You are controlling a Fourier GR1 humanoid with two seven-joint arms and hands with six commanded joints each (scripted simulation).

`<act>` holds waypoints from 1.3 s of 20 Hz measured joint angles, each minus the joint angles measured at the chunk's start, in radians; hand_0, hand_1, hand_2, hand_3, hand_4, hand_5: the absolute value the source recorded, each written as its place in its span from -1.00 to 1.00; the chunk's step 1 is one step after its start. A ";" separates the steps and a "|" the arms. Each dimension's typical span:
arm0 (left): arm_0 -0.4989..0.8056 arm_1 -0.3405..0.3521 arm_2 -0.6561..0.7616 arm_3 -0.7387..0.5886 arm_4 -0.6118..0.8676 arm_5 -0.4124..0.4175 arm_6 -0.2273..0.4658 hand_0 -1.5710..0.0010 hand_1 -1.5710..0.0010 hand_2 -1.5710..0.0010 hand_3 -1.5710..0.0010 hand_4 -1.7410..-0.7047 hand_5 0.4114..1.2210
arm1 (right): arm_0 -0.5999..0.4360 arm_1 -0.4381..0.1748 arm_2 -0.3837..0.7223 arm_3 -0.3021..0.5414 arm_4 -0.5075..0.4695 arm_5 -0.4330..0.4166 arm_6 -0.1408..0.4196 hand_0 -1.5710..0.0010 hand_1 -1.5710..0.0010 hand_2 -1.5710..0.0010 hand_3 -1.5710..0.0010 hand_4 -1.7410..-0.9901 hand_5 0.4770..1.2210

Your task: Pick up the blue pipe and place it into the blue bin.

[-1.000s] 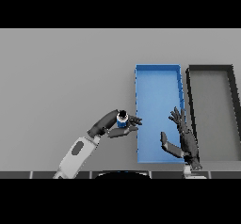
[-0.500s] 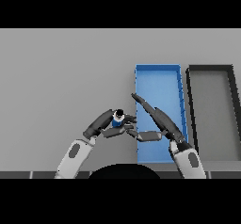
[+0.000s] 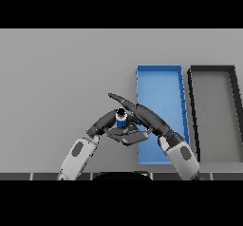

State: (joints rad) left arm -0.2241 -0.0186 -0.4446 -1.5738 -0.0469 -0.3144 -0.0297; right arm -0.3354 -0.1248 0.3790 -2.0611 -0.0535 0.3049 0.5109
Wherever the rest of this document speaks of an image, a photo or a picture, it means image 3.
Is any blue pipe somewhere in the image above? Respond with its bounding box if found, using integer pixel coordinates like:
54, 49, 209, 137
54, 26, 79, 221
115, 107, 128, 129

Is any blue bin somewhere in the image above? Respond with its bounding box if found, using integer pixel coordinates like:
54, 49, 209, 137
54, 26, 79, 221
136, 64, 192, 165

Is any dark grey bin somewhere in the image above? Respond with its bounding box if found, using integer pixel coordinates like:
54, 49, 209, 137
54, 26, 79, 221
187, 65, 243, 163

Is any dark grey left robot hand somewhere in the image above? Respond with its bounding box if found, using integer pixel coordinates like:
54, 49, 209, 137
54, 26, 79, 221
86, 107, 150, 147

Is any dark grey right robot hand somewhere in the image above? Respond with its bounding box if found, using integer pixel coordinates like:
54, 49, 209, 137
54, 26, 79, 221
107, 92, 187, 146

